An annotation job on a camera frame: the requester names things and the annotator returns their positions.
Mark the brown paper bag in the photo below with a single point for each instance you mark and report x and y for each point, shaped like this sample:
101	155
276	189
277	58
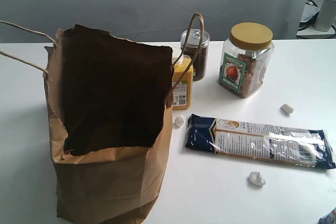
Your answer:
109	104

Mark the yellow grain container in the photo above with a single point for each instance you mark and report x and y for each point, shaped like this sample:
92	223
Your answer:
182	94

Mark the clear jar dark contents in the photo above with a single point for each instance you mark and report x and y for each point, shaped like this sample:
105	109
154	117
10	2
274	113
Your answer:
199	65

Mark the clear jar yellow lid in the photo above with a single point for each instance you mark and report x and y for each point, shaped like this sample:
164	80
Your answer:
245	57

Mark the blue noodle package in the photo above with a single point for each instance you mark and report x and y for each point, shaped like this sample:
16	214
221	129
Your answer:
265	142

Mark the white cylinder in background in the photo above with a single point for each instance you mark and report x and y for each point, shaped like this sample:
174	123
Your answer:
326	16

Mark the blue package corner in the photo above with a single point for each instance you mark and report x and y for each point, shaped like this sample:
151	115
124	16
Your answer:
330	218

